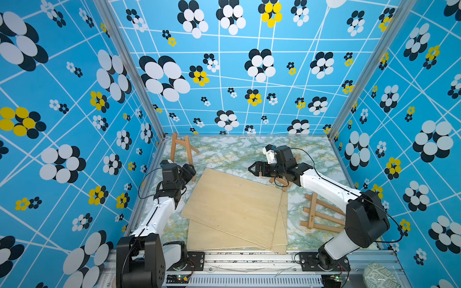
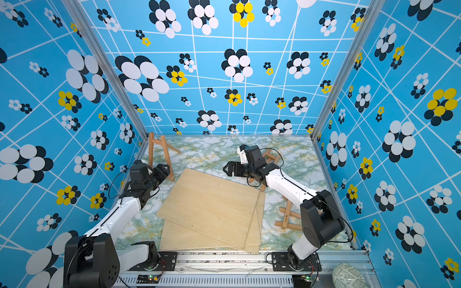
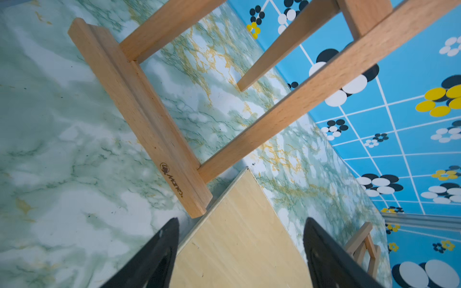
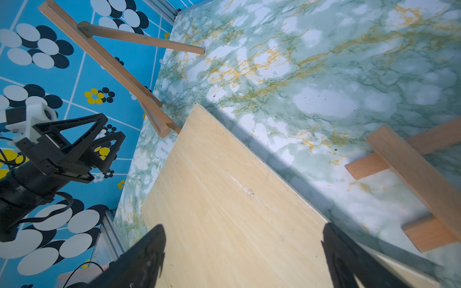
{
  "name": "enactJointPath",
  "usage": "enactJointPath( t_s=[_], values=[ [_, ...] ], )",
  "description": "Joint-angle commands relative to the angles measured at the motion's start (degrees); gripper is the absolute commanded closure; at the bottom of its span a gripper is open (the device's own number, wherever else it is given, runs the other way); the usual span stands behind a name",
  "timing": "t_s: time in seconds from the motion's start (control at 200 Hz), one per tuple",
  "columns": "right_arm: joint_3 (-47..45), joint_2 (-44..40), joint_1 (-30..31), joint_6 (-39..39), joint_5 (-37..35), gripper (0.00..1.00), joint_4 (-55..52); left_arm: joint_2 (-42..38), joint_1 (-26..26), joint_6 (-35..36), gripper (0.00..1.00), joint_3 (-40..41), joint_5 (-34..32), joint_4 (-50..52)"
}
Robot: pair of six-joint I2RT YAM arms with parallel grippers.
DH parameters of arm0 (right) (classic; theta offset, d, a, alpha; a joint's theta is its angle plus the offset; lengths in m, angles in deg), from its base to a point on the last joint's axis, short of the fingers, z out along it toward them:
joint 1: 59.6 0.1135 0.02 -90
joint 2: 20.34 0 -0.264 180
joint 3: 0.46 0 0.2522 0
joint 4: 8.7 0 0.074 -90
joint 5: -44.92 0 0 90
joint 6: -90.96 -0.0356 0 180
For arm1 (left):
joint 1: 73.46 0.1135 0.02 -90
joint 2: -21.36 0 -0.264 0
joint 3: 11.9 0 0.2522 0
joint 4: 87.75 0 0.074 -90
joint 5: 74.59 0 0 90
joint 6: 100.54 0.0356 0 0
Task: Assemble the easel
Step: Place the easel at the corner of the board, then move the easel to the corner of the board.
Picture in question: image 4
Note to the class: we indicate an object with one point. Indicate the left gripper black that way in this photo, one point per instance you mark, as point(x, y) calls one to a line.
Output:
point(63, 149)

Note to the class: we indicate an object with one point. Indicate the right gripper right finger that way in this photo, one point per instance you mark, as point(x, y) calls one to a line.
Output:
point(348, 262)

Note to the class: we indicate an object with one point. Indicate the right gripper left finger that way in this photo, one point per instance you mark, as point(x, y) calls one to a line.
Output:
point(139, 267)

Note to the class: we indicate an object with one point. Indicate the wooden easel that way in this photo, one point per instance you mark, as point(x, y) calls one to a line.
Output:
point(83, 34)
point(406, 159)

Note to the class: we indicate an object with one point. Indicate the plywood board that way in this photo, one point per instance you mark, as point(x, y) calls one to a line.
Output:
point(412, 277)
point(230, 220)

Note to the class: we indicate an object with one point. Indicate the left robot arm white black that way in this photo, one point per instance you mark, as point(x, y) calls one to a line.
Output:
point(22, 190)

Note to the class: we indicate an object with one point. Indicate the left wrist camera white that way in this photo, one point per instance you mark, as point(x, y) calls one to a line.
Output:
point(20, 120)

